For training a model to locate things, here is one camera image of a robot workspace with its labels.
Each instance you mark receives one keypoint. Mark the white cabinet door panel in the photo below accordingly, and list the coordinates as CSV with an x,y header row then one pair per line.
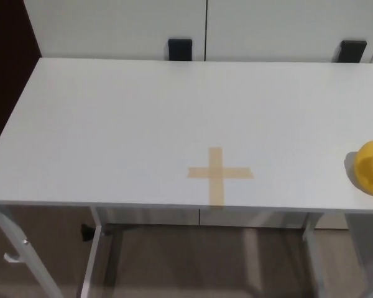
x,y
118,21
283,21

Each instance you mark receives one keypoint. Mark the white desk apron panel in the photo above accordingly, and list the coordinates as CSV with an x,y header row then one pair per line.
x,y
149,215
251,218

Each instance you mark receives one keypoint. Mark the white slanted desk leg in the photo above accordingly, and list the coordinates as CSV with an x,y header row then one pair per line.
x,y
309,226
94,248

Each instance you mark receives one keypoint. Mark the black cabinet foot bracket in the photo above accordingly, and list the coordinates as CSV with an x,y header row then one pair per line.
x,y
180,49
353,52

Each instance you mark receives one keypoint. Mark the dark brown door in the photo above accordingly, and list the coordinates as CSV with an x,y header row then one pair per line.
x,y
9,62

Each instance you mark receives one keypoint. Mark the yellow rubber duck toy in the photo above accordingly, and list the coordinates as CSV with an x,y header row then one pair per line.
x,y
371,169

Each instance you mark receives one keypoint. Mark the white desk leg with hook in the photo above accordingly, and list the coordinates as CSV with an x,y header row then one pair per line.
x,y
20,245

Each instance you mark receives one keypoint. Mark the small black floor object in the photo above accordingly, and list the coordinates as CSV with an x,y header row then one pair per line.
x,y
86,232

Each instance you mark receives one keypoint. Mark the wide white desk leg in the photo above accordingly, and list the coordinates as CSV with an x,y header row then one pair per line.
x,y
362,245

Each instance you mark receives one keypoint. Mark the white hook on leg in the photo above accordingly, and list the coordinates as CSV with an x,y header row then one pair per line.
x,y
11,258

